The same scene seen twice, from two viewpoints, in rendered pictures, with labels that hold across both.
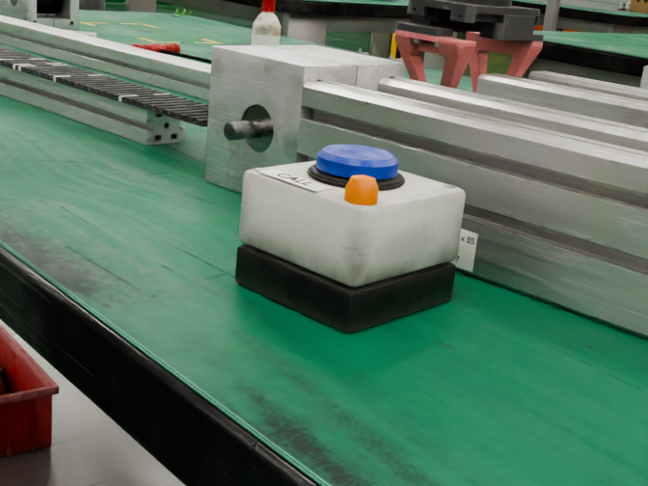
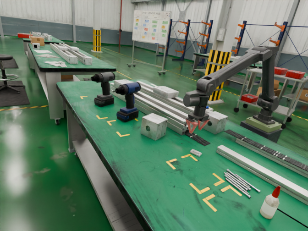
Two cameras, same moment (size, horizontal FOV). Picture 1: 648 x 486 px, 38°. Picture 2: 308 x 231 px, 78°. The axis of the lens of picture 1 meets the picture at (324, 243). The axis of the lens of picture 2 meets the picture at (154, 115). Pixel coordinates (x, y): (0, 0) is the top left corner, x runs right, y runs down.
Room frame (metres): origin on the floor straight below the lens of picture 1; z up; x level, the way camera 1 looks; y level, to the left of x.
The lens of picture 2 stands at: (1.75, -0.26, 1.27)
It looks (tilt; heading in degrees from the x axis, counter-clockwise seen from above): 23 degrees down; 185
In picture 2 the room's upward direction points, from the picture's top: 7 degrees clockwise
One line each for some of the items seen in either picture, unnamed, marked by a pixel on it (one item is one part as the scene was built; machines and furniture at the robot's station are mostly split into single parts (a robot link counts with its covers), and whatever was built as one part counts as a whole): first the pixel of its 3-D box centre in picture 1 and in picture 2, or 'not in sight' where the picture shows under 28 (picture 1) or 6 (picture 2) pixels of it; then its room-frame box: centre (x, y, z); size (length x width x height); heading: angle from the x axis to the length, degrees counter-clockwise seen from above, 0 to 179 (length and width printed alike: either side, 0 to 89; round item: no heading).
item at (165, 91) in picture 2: not in sight; (165, 93); (0.36, -0.31, 0.87); 0.16 x 0.11 x 0.07; 48
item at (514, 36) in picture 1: (483, 67); (194, 124); (0.82, -0.12, 0.86); 0.07 x 0.07 x 0.09; 48
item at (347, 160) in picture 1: (356, 170); not in sight; (0.45, -0.01, 0.84); 0.04 x 0.04 x 0.02
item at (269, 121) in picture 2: not in sight; (265, 115); (0.45, 0.39, 0.85); 0.12 x 0.09 x 0.08; 32
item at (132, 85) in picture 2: not in sight; (125, 102); (0.72, -0.51, 0.89); 0.20 x 0.08 x 0.22; 151
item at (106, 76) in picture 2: not in sight; (101, 89); (0.56, -0.73, 0.89); 0.20 x 0.08 x 0.22; 151
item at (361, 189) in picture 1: (362, 187); not in sight; (0.41, -0.01, 0.85); 0.02 x 0.02 x 0.01
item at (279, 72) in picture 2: not in sight; (267, 91); (-2.06, 1.53, 0.50); 1.03 x 0.55 x 1.01; 53
